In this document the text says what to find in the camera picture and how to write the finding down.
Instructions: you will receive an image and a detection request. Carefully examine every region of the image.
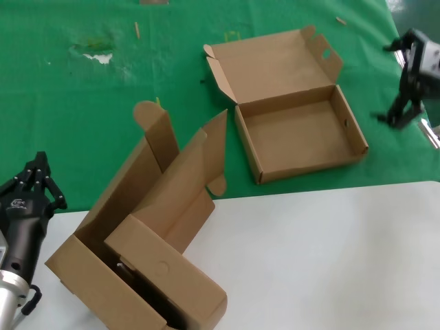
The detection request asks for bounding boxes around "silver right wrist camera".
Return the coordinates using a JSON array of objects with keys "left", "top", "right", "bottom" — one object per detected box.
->
[{"left": 421, "top": 40, "right": 440, "bottom": 80}]

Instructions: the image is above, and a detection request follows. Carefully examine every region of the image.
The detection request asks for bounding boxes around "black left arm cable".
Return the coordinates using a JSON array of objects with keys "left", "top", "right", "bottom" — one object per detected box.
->
[{"left": 12, "top": 284, "right": 44, "bottom": 330}]

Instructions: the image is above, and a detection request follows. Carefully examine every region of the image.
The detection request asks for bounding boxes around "cardboard box with hole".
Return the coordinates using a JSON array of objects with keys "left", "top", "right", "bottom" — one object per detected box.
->
[{"left": 203, "top": 24, "right": 369, "bottom": 186}]

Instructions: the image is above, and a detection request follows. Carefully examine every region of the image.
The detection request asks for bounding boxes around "large open cardboard box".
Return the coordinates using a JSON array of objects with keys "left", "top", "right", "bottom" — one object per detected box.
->
[{"left": 45, "top": 100, "right": 228, "bottom": 330}]

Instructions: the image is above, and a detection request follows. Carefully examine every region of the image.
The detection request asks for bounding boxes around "green table cloth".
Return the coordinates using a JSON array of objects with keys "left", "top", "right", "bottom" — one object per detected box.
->
[{"left": 0, "top": 0, "right": 440, "bottom": 221}]

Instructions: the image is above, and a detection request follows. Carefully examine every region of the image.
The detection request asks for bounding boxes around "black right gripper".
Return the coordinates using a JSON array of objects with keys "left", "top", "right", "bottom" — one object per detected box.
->
[{"left": 370, "top": 28, "right": 429, "bottom": 131}]

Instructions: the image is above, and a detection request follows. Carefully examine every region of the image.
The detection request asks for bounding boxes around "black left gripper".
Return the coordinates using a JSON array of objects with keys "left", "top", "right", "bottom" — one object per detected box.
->
[{"left": 0, "top": 151, "right": 68, "bottom": 281}]

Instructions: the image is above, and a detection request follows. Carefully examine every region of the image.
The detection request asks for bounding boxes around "flat cardboard box with dimple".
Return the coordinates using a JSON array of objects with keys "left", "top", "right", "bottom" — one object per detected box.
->
[{"left": 104, "top": 214, "right": 228, "bottom": 330}]

